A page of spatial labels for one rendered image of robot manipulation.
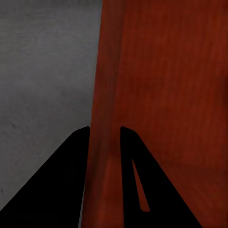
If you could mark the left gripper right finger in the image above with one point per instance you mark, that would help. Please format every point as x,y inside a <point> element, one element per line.
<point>167,208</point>

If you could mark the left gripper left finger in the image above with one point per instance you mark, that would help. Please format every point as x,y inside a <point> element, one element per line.
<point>52,198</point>

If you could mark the storage box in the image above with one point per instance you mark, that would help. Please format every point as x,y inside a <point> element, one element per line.
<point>162,71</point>

